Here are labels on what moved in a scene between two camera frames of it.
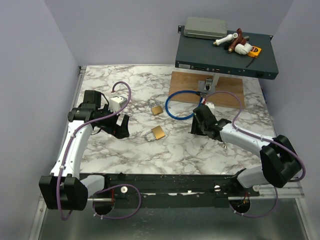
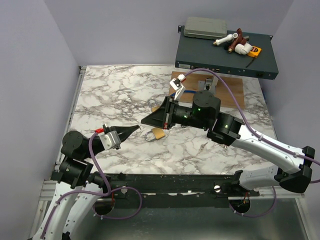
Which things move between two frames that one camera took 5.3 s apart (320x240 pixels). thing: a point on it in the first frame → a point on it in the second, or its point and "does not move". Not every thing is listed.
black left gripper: x=119 y=131 → x=123 y=132
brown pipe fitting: x=239 y=40 does not move
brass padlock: x=156 y=110 does not move
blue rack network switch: x=201 y=55 does not move
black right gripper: x=194 y=128 → x=162 y=118
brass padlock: x=158 y=133 does not move
